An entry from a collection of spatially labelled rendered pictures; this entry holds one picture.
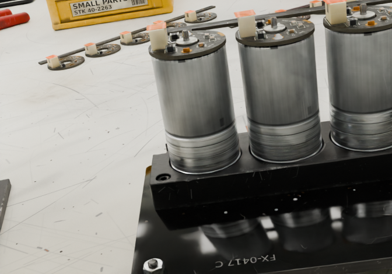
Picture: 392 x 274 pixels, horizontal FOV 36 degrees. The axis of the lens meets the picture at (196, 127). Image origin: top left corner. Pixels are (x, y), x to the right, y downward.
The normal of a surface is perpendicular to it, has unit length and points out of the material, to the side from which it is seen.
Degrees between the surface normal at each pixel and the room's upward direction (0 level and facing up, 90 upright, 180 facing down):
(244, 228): 0
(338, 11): 90
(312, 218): 0
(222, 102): 90
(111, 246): 0
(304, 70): 90
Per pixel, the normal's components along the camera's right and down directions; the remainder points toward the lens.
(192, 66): 0.14, 0.40
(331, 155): -0.14, -0.90
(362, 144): -0.37, 0.44
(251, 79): -0.78, 0.37
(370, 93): -0.12, 0.44
